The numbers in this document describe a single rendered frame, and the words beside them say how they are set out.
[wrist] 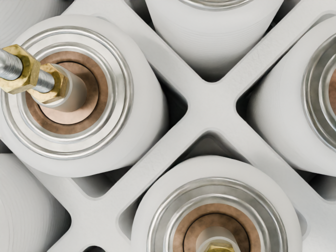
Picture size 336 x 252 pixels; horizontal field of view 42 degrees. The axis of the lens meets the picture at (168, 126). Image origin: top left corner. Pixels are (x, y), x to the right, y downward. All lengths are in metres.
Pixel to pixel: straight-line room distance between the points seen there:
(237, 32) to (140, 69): 0.06
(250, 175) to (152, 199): 0.06
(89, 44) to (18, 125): 0.06
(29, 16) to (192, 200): 0.17
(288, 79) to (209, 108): 0.08
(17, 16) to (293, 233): 0.22
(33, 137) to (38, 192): 0.08
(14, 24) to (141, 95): 0.11
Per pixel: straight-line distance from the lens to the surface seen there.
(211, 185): 0.24
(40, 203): 0.33
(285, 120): 0.25
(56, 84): 0.22
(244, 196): 0.24
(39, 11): 0.34
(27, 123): 0.26
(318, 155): 0.25
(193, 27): 0.26
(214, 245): 0.21
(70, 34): 0.26
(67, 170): 0.26
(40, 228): 0.33
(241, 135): 0.31
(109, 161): 0.25
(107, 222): 0.32
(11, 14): 0.31
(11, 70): 0.17
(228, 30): 0.26
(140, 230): 0.25
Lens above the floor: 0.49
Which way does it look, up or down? 85 degrees down
